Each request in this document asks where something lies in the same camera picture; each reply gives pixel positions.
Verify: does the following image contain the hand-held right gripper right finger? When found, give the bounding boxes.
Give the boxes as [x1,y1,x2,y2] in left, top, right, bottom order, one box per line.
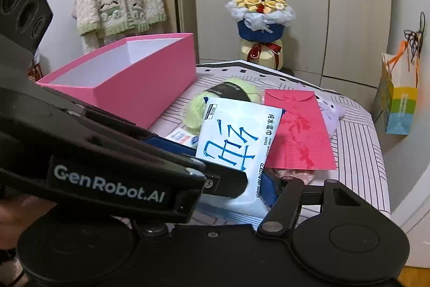
[257,173,361,235]

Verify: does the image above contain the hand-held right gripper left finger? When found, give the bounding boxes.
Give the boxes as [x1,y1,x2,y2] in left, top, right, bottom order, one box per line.
[132,220,170,239]

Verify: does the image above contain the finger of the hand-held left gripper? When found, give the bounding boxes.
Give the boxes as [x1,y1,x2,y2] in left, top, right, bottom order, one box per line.
[187,160,250,197]
[66,105,203,160]

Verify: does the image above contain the small tissue packet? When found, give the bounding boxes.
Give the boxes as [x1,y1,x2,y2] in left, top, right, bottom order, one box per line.
[166,127,200,150]

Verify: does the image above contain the pink floral cloth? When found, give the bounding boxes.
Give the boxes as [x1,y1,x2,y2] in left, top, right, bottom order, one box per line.
[270,168,316,185]

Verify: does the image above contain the light green yarn ball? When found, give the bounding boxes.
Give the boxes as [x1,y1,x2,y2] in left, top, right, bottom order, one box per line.
[183,78,263,136]

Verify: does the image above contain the white papers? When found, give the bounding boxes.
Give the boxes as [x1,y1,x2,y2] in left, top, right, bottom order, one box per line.
[195,97,286,203]

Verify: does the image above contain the red envelope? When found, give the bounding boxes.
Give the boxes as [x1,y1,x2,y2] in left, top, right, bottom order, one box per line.
[264,88,338,171]

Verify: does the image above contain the pink cardboard box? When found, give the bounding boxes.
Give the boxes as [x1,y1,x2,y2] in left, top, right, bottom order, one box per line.
[35,33,197,129]

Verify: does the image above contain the white plush toy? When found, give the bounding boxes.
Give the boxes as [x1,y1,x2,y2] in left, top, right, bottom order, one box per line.
[314,95,346,134]

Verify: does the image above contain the person's left hand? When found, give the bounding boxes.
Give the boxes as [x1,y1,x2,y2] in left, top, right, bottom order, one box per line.
[0,194,56,252]

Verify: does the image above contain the striped bed sheet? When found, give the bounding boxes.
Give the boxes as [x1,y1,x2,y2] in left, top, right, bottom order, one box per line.
[148,60,392,227]

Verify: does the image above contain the red patterned bag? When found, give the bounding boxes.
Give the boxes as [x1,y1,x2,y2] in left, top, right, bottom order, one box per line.
[27,50,45,83]

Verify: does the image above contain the cream container red ribbon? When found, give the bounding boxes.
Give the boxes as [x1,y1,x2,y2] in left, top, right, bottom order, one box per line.
[239,38,284,70]

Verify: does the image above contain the colourful gift bag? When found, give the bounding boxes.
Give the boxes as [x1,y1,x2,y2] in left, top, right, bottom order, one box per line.
[371,41,420,136]

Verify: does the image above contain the flower bouquet blue wrap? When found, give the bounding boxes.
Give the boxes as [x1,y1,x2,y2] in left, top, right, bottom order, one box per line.
[225,0,296,42]

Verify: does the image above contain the black hanging cable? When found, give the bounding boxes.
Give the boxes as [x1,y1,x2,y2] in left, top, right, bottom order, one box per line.
[403,11,427,57]

